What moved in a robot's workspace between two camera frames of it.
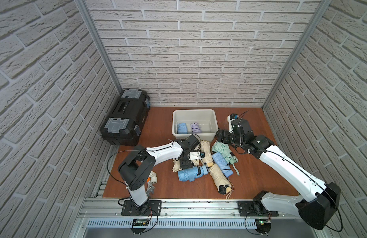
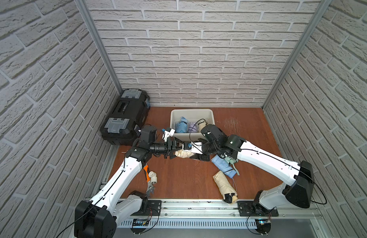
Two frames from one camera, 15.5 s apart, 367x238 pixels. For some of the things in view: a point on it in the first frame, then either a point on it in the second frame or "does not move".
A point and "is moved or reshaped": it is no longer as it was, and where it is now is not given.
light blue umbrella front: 194,172 to 182,126
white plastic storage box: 203,122 does not move
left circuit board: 140,222 does not move
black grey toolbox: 123,127 does not move
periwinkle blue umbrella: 218,159 does not move
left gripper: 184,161 to 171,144
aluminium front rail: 184,208 does not move
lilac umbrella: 196,128 is moved or reshaped
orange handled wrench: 151,188 does not move
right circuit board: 263,225 does not move
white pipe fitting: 153,177 does not move
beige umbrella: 177,166 to 202,123
